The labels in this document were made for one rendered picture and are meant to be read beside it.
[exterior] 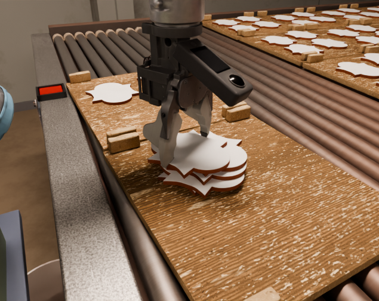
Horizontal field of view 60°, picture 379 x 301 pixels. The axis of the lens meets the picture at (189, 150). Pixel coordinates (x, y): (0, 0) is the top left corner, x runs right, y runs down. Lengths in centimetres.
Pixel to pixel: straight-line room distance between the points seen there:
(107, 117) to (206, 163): 33
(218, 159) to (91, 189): 22
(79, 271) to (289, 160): 39
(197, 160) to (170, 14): 22
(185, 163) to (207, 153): 5
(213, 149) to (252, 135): 16
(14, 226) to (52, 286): 71
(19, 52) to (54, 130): 247
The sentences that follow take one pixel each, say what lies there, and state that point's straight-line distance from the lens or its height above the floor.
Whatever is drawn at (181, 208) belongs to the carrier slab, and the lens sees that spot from 49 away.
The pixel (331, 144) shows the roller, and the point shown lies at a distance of 75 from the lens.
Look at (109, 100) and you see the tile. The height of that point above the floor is 94.
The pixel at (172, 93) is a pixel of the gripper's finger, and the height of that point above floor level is 109.
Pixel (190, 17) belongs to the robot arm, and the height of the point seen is 119.
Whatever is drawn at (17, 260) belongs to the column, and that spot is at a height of 87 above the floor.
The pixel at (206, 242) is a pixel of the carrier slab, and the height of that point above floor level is 94.
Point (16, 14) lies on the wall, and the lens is 319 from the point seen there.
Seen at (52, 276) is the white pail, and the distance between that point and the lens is 129.
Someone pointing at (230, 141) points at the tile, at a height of 97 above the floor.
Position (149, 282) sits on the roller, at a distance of 44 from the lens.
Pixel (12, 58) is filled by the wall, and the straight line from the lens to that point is 326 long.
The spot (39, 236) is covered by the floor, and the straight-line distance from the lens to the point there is 191.
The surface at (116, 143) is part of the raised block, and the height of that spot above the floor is 96.
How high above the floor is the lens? 126
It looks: 32 degrees down
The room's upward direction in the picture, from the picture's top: straight up
